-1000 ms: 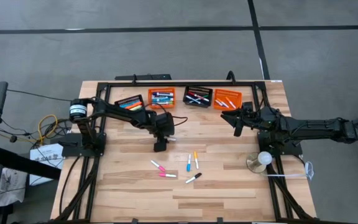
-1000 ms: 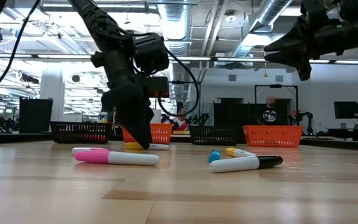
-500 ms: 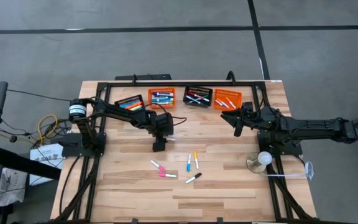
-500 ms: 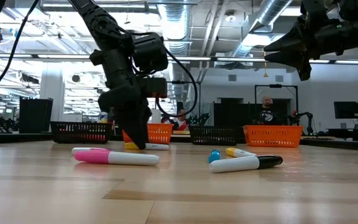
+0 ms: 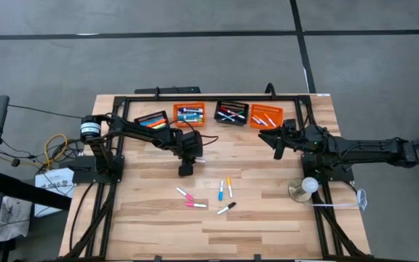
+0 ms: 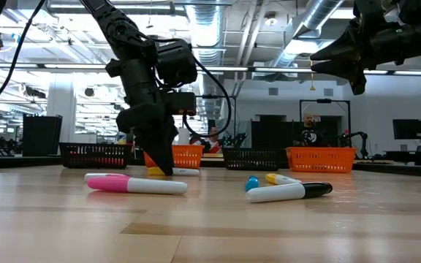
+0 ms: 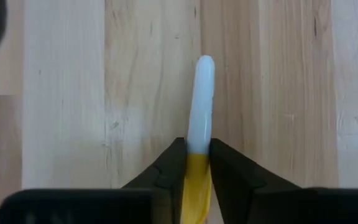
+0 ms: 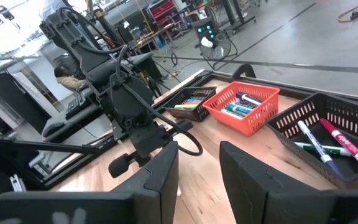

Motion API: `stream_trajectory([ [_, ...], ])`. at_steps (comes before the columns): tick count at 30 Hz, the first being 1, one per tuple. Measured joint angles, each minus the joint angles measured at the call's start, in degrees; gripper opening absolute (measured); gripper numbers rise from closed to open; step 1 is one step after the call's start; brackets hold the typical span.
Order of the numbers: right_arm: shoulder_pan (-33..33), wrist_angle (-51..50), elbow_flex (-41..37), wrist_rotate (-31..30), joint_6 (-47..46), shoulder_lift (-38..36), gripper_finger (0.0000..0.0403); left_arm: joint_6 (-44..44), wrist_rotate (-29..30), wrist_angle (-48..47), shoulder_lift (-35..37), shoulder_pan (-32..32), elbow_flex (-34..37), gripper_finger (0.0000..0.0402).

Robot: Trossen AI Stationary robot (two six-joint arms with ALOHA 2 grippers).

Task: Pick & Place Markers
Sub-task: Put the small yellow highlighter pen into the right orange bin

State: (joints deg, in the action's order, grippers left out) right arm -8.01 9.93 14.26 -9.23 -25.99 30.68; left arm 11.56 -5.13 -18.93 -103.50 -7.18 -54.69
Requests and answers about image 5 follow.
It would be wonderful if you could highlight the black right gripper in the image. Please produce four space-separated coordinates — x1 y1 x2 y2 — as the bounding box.
258 119 318 160

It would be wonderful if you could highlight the red slim marker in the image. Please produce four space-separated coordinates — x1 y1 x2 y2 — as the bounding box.
220 107 246 119

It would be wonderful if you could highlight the black cap white marker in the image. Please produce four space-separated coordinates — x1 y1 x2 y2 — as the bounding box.
216 202 237 215

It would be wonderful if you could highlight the orange plastic basket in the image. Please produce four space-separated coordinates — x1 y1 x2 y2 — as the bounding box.
249 103 284 130
172 101 207 128

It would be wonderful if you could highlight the black plastic basket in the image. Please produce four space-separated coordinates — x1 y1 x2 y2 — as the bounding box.
133 110 169 130
214 100 250 127

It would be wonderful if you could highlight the black power strip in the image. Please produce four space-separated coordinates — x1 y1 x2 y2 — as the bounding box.
133 86 202 95

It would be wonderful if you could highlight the white bulb table lamp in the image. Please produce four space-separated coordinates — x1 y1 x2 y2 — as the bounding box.
288 176 320 203

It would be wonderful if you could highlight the white printed paper sheet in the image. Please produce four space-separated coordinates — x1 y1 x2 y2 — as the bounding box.
33 167 76 218

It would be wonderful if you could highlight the white printed cloth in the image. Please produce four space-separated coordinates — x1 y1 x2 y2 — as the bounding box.
0 196 33 243

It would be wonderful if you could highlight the black left wrist camera cable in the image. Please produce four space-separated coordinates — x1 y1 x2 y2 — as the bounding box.
165 119 220 147

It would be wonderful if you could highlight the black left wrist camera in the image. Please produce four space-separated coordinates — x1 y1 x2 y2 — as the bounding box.
177 163 195 178

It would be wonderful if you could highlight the white lamp cord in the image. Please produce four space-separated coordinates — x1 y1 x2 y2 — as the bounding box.
306 188 369 213

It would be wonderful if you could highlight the yellow floor cable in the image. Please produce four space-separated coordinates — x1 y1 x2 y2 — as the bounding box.
44 133 68 170

